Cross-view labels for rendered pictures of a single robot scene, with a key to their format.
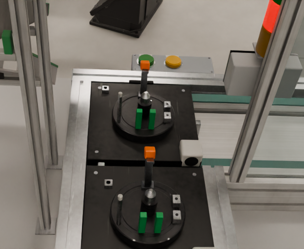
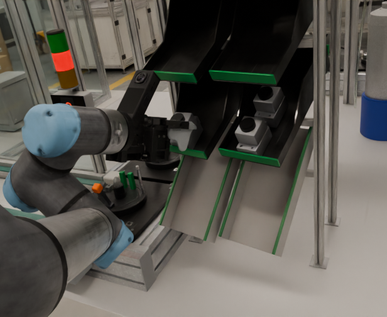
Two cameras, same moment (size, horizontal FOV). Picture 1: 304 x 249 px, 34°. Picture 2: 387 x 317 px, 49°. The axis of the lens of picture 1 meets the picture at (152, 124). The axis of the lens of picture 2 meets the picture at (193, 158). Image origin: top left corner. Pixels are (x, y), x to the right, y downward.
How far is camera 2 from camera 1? 1.66 m
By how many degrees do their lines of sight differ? 100
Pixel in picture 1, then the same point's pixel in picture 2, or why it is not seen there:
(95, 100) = (143, 220)
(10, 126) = (221, 274)
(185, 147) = (116, 174)
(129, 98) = (119, 207)
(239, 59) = (84, 93)
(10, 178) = not seen: hidden behind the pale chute
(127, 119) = (135, 194)
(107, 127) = (151, 200)
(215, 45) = not seen: outside the picture
